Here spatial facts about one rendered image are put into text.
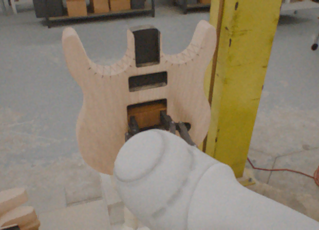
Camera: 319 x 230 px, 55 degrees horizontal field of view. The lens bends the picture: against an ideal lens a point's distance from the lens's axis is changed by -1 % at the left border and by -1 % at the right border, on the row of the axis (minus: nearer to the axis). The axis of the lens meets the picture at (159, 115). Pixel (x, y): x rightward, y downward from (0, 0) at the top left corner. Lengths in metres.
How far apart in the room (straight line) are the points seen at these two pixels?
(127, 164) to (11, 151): 2.55
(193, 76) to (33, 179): 1.99
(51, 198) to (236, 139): 1.34
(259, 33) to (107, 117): 1.20
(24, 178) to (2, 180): 0.17
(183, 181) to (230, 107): 1.59
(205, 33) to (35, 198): 0.81
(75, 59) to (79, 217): 0.57
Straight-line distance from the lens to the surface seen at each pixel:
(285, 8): 5.40
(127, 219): 0.82
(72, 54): 0.63
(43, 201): 1.16
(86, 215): 1.05
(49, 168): 2.60
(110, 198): 0.85
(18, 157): 2.79
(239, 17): 1.66
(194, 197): 0.34
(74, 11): 5.41
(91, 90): 0.67
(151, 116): 0.75
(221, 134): 2.02
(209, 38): 0.71
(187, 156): 0.35
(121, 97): 0.70
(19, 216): 1.03
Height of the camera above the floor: 1.75
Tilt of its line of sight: 36 degrees down
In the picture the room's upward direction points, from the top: straight up
